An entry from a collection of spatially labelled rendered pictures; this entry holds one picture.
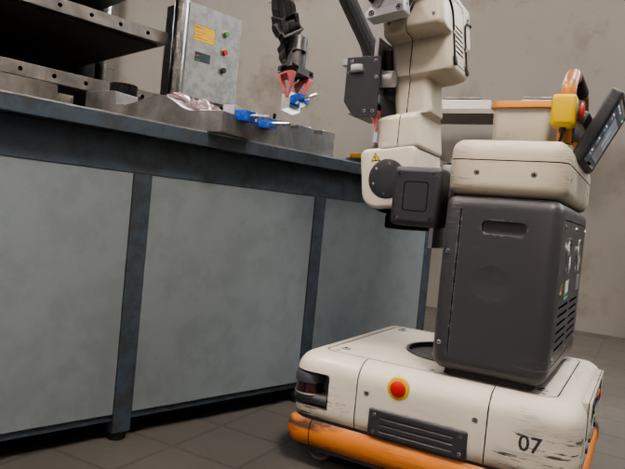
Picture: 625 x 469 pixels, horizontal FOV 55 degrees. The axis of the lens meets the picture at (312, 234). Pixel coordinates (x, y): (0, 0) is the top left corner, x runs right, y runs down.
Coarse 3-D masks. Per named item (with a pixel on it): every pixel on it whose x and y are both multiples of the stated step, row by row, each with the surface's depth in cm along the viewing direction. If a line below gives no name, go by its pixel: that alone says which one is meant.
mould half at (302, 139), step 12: (276, 120) 182; (276, 132) 182; (288, 132) 186; (300, 132) 189; (312, 132) 193; (324, 132) 196; (276, 144) 182; (288, 144) 186; (300, 144) 190; (312, 144) 193; (324, 144) 197
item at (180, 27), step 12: (180, 0) 240; (108, 12) 288; (180, 12) 240; (180, 24) 240; (180, 36) 240; (180, 48) 240; (108, 60) 291; (180, 60) 241; (96, 72) 288; (180, 72) 241; (168, 84) 242; (180, 84) 242
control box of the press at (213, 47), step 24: (168, 24) 265; (192, 24) 258; (216, 24) 266; (240, 24) 275; (168, 48) 264; (192, 48) 259; (216, 48) 267; (168, 72) 263; (192, 72) 260; (216, 72) 268; (192, 96) 261; (216, 96) 270
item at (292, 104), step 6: (282, 96) 188; (294, 96) 184; (300, 96) 183; (306, 96) 183; (312, 96) 181; (282, 102) 187; (288, 102) 185; (294, 102) 184; (300, 102) 184; (306, 102) 185; (282, 108) 187; (288, 108) 186; (294, 108) 186
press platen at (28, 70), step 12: (0, 60) 201; (12, 60) 203; (12, 72) 204; (24, 72) 206; (36, 72) 209; (48, 72) 212; (60, 72) 215; (60, 84) 215; (72, 84) 218; (84, 84) 224; (96, 84) 224; (108, 84) 228; (144, 96) 239
